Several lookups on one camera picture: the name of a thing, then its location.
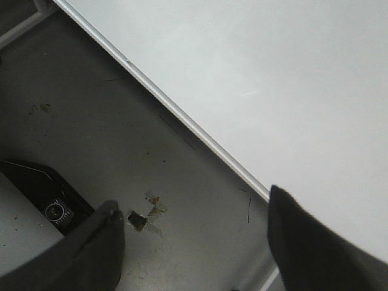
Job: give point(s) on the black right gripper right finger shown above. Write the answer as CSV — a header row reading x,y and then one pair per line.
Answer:
x,y
310,256

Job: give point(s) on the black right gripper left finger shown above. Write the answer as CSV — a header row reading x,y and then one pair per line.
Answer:
x,y
88,258

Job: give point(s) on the black robot base with dial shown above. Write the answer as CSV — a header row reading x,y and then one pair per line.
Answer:
x,y
49,192

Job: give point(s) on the torn tape scrap on floor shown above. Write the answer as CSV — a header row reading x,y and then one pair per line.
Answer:
x,y
146,222

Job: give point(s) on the white whiteboard with aluminium frame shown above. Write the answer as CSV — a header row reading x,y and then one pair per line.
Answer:
x,y
287,93

